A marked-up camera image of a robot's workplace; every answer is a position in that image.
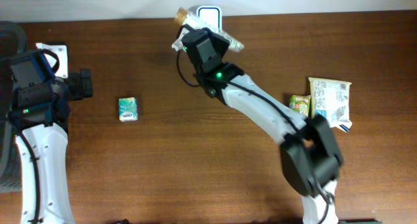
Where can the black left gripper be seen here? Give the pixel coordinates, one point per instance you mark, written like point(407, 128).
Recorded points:
point(82, 83)

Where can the teal tissue pack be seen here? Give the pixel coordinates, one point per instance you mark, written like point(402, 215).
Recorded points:
point(128, 110)

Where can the white tube with gold cap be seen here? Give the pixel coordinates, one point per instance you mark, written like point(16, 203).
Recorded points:
point(191, 18)

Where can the green snack stick packet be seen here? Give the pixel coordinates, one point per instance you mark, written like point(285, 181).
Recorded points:
point(300, 104)

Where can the cream snack bag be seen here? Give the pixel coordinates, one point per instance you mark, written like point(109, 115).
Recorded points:
point(330, 99)

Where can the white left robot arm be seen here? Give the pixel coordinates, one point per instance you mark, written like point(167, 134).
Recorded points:
point(39, 115)

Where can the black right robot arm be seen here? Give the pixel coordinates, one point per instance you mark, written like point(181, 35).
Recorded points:
point(310, 155)

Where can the white barcode scanner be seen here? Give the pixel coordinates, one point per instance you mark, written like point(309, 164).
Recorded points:
point(211, 15)

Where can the dark grey plastic basket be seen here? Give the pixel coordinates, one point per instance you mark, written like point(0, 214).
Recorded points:
point(13, 42)

